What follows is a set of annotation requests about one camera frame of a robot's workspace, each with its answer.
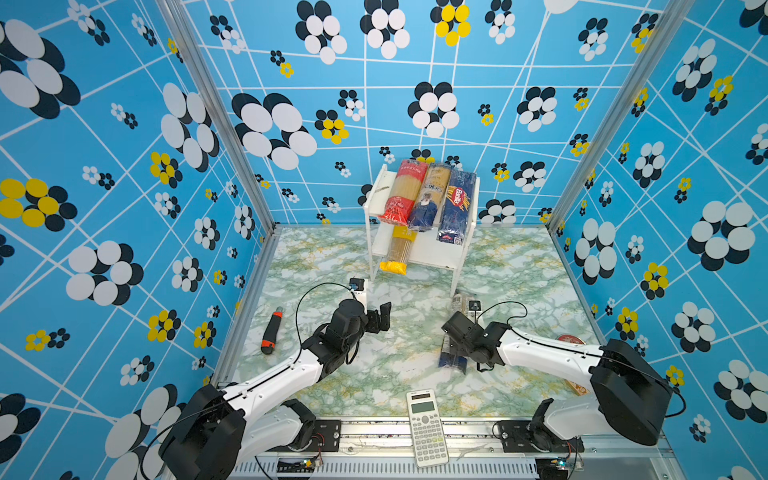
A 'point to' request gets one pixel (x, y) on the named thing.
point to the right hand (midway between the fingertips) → (470, 341)
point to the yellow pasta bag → (402, 241)
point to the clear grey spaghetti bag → (460, 303)
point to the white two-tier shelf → (427, 251)
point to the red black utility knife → (269, 339)
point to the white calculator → (426, 428)
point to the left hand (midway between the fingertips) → (379, 302)
